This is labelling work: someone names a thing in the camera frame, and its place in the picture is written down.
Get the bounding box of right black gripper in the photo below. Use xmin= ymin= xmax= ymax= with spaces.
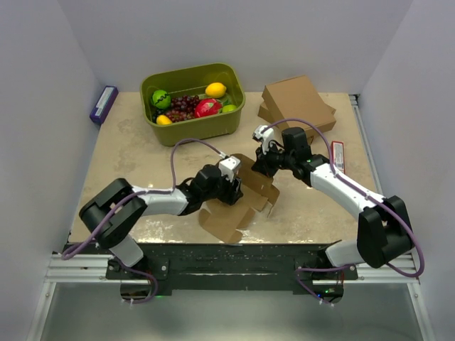
xmin=252 ymin=140 xmax=295 ymax=178

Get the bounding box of brown cardboard box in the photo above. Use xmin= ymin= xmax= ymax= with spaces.
xmin=198 ymin=153 xmax=280 ymax=244

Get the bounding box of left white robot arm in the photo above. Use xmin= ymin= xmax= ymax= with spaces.
xmin=79 ymin=157 xmax=242 ymax=278

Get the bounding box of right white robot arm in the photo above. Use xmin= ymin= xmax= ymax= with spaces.
xmin=252 ymin=125 xmax=414 ymax=279

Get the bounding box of bottom folded cardboard box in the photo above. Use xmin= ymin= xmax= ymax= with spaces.
xmin=257 ymin=102 xmax=336 ymax=145

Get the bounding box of folded cardboard box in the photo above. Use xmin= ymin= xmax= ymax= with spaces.
xmin=257 ymin=102 xmax=336 ymax=145
xmin=262 ymin=75 xmax=336 ymax=132

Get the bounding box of top folded cardboard box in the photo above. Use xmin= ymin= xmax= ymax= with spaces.
xmin=262 ymin=75 xmax=336 ymax=132

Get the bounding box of red flat box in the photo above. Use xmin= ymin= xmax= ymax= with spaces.
xmin=331 ymin=141 xmax=346 ymax=173

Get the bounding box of purple white small box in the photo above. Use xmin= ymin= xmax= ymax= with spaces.
xmin=90 ymin=86 xmax=119 ymax=125

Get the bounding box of small green lime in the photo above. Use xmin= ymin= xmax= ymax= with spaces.
xmin=222 ymin=104 xmax=237 ymax=113

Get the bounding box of red dragon fruit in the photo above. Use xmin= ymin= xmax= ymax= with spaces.
xmin=194 ymin=98 xmax=223 ymax=118

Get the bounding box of yellow lemon back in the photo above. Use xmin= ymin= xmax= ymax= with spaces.
xmin=205 ymin=82 xmax=227 ymax=99

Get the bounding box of yellow lemon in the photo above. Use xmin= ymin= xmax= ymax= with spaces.
xmin=205 ymin=82 xmax=227 ymax=99
xmin=156 ymin=114 xmax=173 ymax=126

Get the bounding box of purple grape bunch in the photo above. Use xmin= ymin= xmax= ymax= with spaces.
xmin=164 ymin=95 xmax=201 ymax=123

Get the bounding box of yellow lemon front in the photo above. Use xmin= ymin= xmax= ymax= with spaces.
xmin=156 ymin=114 xmax=173 ymax=126

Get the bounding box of olive green plastic basket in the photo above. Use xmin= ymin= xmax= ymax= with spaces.
xmin=140 ymin=63 xmax=245 ymax=146

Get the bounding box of green round fruit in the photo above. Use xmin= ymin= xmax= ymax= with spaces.
xmin=151 ymin=90 xmax=171 ymax=109

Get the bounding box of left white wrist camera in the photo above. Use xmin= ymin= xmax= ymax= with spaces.
xmin=218 ymin=156 xmax=241 ymax=182

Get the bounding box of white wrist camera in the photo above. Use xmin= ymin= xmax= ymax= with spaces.
xmin=218 ymin=156 xmax=241 ymax=182
xmin=252 ymin=125 xmax=274 ymax=153

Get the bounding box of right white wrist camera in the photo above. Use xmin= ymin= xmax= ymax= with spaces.
xmin=252 ymin=125 xmax=274 ymax=153

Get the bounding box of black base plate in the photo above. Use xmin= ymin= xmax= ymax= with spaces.
xmin=76 ymin=243 xmax=358 ymax=303

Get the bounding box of aluminium frame rail right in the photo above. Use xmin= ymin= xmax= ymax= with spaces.
xmin=348 ymin=94 xmax=382 ymax=194

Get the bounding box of aluminium frame rail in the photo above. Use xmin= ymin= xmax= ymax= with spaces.
xmin=45 ymin=254 xmax=148 ymax=285
xmin=348 ymin=94 xmax=382 ymax=194

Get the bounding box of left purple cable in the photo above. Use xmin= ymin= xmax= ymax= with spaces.
xmin=60 ymin=138 xmax=228 ymax=261

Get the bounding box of aluminium frame rail front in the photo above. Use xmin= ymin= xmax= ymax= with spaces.
xmin=45 ymin=254 xmax=148 ymax=285

